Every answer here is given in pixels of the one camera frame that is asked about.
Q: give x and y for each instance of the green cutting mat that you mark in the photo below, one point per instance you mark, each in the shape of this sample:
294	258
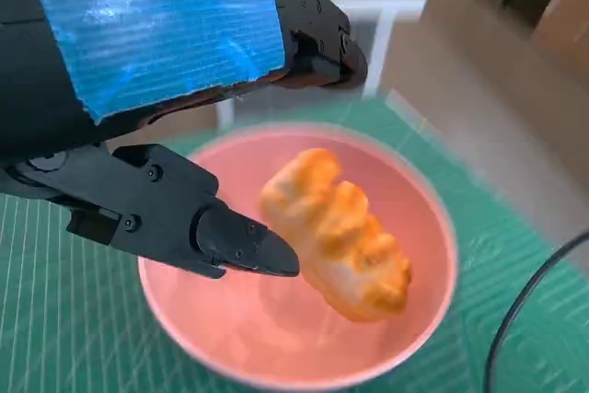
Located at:
69	319

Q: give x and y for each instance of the long braided toy bread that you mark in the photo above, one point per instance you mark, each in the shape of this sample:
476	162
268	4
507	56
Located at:
336	236

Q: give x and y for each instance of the pink bowl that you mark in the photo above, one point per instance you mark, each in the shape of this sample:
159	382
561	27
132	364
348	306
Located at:
257	328

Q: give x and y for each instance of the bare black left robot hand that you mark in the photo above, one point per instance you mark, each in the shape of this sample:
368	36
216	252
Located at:
152	29

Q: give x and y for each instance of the tall brown cardboard box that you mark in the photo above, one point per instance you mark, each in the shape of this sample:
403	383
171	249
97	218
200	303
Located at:
566	11

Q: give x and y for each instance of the low brown cardboard box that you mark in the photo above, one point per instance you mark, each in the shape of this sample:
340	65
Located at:
460	71

